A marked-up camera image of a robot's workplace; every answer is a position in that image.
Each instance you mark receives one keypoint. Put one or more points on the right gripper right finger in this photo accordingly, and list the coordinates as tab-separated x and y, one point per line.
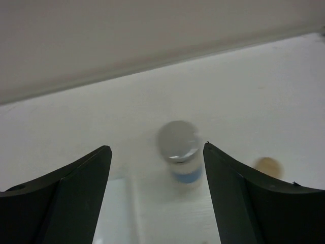
252	207

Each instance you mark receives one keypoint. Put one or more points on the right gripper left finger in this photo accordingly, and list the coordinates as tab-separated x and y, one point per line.
62	206

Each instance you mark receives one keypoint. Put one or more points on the brown bottle yellow label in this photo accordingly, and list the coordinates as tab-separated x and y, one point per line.
269	166

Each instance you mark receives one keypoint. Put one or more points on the silver-lid jar blue label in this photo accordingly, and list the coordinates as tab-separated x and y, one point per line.
178	144

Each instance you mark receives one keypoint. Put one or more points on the white three-compartment tray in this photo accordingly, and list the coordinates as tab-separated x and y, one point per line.
117	222

